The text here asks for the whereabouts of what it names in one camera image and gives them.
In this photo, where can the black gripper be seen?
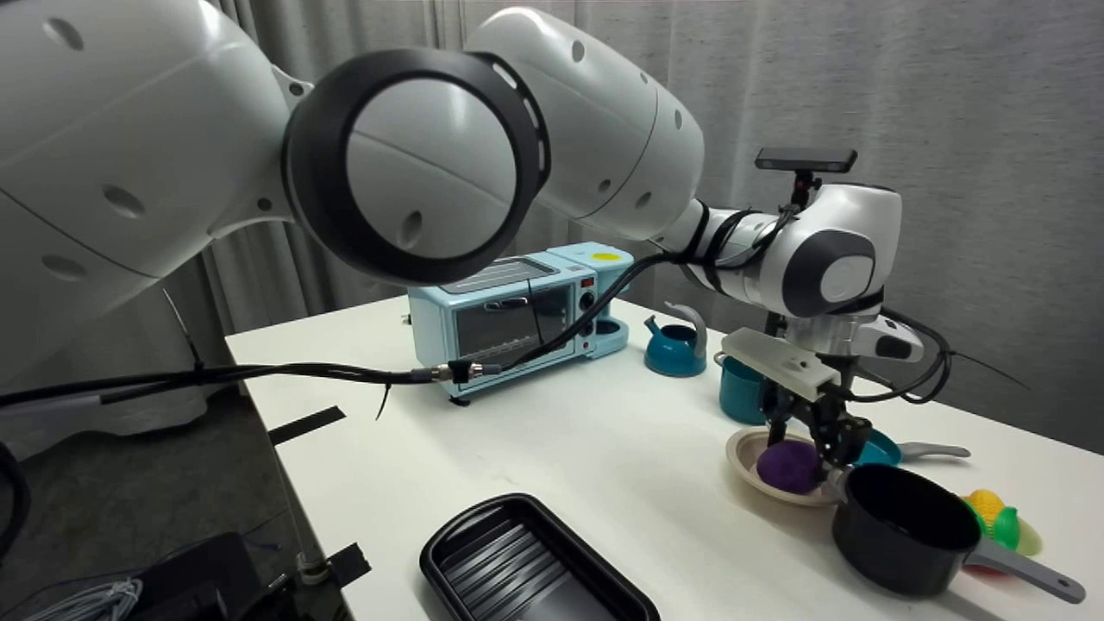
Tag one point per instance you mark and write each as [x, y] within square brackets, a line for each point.
[830, 404]

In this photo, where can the purple plush toy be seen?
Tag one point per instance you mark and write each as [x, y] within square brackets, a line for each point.
[792, 466]

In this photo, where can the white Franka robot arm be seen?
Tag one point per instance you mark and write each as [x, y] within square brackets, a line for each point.
[141, 139]

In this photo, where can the white bowl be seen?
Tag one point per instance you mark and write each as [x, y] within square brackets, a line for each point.
[746, 460]

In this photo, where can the teal toy frying pan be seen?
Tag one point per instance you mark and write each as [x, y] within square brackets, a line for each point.
[918, 449]

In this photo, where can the teal toy kettle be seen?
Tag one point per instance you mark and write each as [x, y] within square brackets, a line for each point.
[673, 349]

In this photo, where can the yellow green toy vegetable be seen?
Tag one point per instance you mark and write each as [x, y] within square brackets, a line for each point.
[1001, 519]

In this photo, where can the black ridged grill tray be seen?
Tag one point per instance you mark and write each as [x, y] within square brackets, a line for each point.
[519, 572]

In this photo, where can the light blue toaster oven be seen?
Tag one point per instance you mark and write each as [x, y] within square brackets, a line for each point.
[494, 315]

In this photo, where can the grey curtain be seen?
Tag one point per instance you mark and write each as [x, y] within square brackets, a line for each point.
[987, 139]

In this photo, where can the grey crumpled bag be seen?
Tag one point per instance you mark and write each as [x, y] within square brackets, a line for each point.
[80, 597]

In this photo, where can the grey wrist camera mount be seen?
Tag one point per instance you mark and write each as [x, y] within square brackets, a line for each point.
[781, 360]

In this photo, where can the black camera on floor stand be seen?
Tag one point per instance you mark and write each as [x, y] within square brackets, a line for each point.
[804, 160]

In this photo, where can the black table edge bracket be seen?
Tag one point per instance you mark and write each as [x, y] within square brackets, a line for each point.
[347, 565]
[306, 421]

